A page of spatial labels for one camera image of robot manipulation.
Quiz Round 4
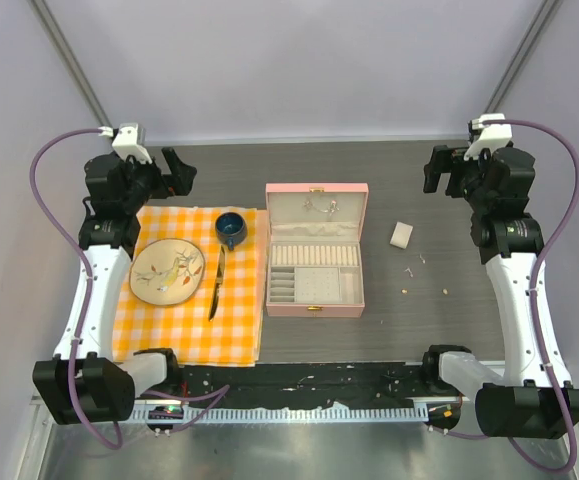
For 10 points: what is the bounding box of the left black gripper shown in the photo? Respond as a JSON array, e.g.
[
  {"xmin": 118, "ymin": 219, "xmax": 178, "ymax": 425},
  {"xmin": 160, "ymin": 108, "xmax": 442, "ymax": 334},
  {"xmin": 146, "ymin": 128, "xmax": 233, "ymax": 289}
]
[{"xmin": 118, "ymin": 148, "xmax": 196, "ymax": 213}]

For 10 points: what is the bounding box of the pink jewelry box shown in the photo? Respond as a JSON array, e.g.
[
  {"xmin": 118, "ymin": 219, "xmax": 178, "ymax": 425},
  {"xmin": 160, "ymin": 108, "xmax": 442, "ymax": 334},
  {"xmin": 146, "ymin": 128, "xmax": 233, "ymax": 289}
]
[{"xmin": 265, "ymin": 182, "xmax": 369, "ymax": 318}]

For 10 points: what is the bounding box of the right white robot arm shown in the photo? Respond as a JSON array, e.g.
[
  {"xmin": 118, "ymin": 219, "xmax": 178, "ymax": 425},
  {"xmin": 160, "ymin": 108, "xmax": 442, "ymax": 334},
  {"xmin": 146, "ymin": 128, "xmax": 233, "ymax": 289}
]
[{"xmin": 420, "ymin": 145, "xmax": 579, "ymax": 439}]

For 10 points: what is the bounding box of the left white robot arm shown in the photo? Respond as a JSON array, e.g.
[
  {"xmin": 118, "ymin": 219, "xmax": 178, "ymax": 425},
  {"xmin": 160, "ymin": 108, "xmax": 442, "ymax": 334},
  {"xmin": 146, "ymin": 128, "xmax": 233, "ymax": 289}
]
[{"xmin": 32, "ymin": 147, "xmax": 197, "ymax": 425}]

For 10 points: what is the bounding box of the dark blue mug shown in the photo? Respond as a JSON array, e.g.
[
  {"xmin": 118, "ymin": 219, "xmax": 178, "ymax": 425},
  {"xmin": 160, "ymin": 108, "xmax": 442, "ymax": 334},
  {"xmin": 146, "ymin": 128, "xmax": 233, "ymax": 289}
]
[{"xmin": 215, "ymin": 212, "xmax": 248, "ymax": 251}]

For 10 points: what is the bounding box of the bird pattern ceramic plate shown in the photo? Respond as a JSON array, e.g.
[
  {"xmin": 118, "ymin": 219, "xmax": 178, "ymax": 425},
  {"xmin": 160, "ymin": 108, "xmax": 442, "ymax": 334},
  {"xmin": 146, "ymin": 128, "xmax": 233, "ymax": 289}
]
[{"xmin": 129, "ymin": 238, "xmax": 206, "ymax": 307}]

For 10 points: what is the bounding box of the gold black knife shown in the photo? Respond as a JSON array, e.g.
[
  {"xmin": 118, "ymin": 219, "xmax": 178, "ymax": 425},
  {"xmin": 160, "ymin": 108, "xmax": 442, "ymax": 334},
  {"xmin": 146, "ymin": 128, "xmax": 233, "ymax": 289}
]
[{"xmin": 208, "ymin": 246, "xmax": 226, "ymax": 321}]

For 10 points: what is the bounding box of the yellow checkered cloth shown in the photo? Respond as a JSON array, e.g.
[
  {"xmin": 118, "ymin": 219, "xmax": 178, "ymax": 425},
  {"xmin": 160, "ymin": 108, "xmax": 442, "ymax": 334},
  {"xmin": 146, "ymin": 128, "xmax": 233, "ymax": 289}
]
[{"xmin": 113, "ymin": 206, "xmax": 268, "ymax": 367}]

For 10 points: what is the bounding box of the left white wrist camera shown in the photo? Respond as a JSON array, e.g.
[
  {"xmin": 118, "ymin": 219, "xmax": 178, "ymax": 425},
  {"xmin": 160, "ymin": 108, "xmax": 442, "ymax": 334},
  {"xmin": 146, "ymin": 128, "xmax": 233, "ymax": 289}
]
[{"xmin": 112, "ymin": 123, "xmax": 153, "ymax": 164}]

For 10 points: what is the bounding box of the silver necklace in lid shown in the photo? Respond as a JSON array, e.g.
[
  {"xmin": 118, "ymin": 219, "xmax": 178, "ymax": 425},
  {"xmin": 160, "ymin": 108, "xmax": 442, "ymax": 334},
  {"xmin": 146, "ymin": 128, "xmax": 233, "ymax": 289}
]
[{"xmin": 302, "ymin": 196, "xmax": 339, "ymax": 223}]

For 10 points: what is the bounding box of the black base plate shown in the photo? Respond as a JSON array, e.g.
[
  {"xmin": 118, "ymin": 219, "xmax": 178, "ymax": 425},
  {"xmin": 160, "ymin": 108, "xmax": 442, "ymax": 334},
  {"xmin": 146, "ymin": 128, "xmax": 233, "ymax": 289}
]
[{"xmin": 140, "ymin": 362, "xmax": 459, "ymax": 410}]

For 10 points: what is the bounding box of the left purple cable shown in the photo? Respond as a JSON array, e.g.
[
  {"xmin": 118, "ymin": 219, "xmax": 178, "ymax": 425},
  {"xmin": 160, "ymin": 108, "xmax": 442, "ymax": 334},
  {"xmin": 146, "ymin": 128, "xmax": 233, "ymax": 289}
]
[{"xmin": 29, "ymin": 127, "xmax": 230, "ymax": 450}]

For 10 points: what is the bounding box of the slotted white cable duct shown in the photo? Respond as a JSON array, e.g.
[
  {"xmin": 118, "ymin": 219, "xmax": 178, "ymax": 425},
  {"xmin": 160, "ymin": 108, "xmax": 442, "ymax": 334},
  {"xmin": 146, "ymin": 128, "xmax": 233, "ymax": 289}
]
[{"xmin": 126, "ymin": 403, "xmax": 428, "ymax": 425}]

